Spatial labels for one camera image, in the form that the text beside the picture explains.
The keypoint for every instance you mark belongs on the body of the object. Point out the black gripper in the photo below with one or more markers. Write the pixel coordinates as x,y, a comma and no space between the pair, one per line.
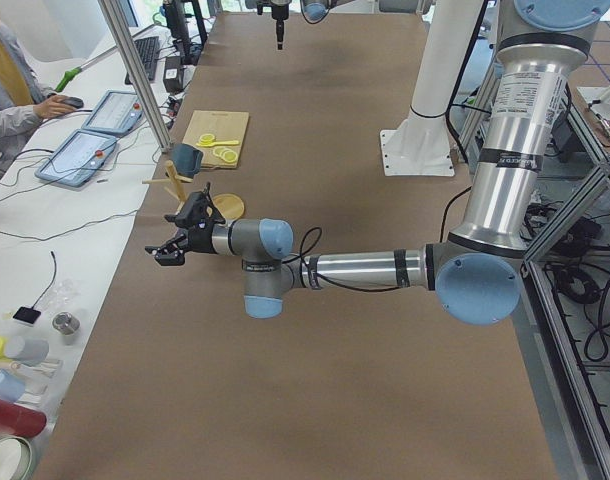
201,240
279,22

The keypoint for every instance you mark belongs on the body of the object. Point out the blue grey mug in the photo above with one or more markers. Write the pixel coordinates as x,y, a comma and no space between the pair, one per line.
187,160

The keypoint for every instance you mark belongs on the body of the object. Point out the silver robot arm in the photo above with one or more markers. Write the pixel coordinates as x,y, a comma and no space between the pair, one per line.
316,11
474,269

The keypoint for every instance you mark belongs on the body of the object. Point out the grey cup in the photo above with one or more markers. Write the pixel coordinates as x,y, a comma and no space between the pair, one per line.
27,351

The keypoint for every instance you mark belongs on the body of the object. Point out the light blue cup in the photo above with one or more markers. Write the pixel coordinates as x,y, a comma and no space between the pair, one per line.
11,387

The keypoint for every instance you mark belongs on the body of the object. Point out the lemon slice top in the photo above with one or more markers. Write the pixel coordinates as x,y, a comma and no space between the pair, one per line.
229,156

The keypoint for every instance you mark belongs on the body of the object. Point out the yellow plastic knife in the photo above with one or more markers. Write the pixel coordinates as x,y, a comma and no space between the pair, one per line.
217,143

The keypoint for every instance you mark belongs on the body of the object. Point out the lemon slice front pair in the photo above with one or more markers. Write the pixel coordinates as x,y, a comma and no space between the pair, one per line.
206,139

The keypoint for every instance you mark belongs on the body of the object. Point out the bamboo cutting board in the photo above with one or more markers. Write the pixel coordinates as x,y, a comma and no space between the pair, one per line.
225,125

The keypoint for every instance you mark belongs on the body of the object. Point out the small metal cylinder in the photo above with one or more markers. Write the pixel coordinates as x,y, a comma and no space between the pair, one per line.
68,327

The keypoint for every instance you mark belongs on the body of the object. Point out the teach pendant near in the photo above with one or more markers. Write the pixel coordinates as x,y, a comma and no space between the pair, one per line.
77,159

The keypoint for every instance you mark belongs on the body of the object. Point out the teach pendant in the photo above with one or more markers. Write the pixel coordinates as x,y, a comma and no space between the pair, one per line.
115,115
77,159

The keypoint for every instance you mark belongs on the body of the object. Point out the black keyboard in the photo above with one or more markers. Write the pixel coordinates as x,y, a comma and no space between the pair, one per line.
148,49

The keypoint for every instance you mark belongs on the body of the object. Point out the teach pendant far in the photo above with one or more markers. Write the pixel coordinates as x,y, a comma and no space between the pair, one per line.
115,115

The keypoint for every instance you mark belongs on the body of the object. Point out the small black square pad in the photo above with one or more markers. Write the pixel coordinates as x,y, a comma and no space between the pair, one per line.
27,315

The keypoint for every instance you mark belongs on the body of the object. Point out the black computer mouse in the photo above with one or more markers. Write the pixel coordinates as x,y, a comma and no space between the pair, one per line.
73,102

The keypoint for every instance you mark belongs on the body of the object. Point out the seated person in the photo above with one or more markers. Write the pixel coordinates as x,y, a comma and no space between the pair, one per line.
24,102

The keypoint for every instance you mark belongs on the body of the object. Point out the red bottle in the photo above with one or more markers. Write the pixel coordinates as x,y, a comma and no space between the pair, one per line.
21,421

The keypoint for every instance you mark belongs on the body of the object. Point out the green white bowl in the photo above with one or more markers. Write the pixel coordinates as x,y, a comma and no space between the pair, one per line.
17,458

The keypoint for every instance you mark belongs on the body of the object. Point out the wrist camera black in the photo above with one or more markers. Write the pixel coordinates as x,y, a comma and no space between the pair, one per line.
262,5
198,208

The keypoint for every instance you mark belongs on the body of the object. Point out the aluminium frame post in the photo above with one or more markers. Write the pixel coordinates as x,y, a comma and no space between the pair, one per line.
117,24

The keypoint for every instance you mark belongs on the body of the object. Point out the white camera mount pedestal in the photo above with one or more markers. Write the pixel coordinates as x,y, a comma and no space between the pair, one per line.
420,145

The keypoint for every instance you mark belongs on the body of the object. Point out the green handled stick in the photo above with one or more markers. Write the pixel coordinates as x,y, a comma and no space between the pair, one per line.
69,75

